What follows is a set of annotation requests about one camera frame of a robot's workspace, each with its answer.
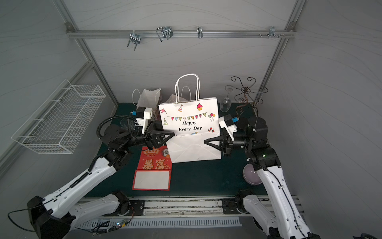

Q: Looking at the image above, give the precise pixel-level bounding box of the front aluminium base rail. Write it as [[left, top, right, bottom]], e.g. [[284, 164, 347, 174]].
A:
[[130, 195, 252, 220]]

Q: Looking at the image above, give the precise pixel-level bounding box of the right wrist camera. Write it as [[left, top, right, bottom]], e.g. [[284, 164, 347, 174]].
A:
[[218, 115, 238, 141]]

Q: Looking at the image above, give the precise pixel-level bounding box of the scrolled metal glass rack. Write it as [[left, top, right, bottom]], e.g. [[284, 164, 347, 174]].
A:
[[225, 76, 269, 118]]

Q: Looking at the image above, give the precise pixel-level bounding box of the pink bowl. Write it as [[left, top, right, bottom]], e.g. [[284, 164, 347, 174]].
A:
[[243, 164, 262, 186]]

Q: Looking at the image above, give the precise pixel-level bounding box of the metal hook clamp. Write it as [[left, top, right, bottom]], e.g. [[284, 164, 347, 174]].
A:
[[259, 26, 285, 38], [156, 26, 174, 42], [126, 32, 141, 51], [197, 26, 203, 39]]

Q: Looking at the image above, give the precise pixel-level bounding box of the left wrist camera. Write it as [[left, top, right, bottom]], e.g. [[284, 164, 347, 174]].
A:
[[132, 107, 153, 134]]

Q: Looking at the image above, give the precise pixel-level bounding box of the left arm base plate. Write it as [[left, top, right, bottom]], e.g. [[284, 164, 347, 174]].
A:
[[103, 200, 145, 217]]

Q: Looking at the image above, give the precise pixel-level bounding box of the horizontal aluminium rail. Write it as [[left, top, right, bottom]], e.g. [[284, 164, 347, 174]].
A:
[[67, 28, 297, 39]]

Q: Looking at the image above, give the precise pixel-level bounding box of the red paper bag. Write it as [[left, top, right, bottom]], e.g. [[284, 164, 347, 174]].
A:
[[165, 94, 188, 103], [132, 146, 172, 191]]

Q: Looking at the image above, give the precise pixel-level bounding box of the floral paper bag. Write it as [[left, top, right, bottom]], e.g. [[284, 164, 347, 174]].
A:
[[132, 88, 162, 115]]

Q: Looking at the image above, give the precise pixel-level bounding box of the white wire basket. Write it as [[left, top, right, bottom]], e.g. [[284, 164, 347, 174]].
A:
[[11, 80, 105, 154]]

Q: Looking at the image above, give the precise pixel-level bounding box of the rightmost metal hook clamp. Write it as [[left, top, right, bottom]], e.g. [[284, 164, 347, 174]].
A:
[[259, 26, 285, 38]]

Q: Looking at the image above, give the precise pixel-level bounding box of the leftmost metal hook clamp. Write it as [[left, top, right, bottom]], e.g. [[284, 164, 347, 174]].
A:
[[126, 32, 141, 51]]

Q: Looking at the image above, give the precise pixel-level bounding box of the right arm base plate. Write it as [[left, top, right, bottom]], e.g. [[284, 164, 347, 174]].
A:
[[218, 198, 248, 215]]

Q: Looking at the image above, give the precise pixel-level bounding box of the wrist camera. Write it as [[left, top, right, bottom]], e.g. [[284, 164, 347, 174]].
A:
[[218, 115, 238, 141], [132, 107, 153, 134]]

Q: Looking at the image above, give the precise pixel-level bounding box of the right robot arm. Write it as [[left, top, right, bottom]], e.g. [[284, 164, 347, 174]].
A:
[[204, 115, 320, 239]]

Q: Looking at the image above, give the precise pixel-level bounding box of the white vent grille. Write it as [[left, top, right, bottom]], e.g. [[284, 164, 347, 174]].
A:
[[76, 217, 242, 230]]

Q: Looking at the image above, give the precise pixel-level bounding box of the white paper bag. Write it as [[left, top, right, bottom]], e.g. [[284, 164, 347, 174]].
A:
[[159, 74, 221, 163]]

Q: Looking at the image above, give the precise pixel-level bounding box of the wine glass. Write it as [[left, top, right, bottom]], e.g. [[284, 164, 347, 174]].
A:
[[219, 93, 232, 113]]

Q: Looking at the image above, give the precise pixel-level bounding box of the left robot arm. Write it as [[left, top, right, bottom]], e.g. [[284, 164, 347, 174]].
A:
[[25, 115, 175, 239]]

